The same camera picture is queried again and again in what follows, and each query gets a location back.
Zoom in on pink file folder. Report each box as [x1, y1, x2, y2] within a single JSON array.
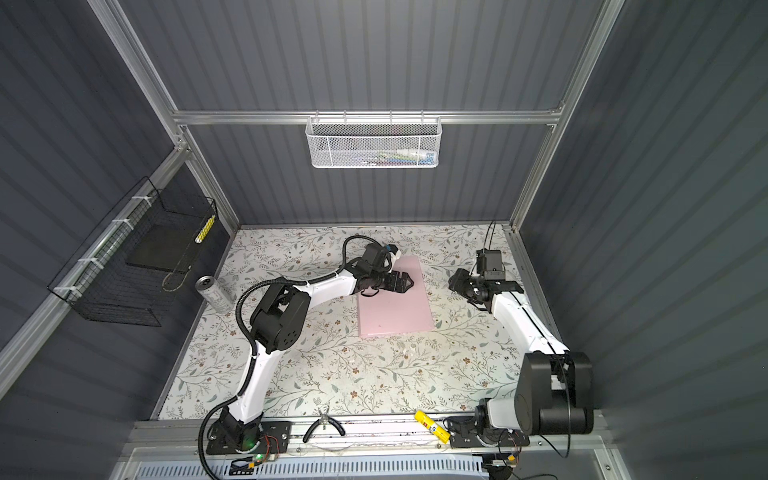
[[357, 256, 435, 338]]

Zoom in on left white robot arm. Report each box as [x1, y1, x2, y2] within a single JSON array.
[[198, 234, 414, 454]]

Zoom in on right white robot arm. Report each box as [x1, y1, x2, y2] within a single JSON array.
[[449, 248, 594, 458]]

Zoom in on floral table mat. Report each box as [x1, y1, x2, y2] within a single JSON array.
[[157, 224, 571, 421]]

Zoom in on yellow glue tube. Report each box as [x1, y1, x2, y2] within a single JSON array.
[[414, 410, 451, 444]]

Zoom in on silver metal can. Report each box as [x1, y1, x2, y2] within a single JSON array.
[[195, 275, 235, 315]]

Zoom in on yellow marker in basket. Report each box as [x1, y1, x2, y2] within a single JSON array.
[[194, 214, 217, 244]]

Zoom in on black corrugated cable conduit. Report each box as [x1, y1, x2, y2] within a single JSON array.
[[197, 234, 385, 480]]

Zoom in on white wire mesh basket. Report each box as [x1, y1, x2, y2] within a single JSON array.
[[305, 119, 443, 169]]

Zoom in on black handled pliers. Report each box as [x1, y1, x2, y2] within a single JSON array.
[[302, 413, 346, 444]]

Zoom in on white perforated cable tray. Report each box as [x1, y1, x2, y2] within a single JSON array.
[[134, 454, 490, 480]]

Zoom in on black wire mesh basket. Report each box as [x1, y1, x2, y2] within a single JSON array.
[[48, 177, 218, 327]]

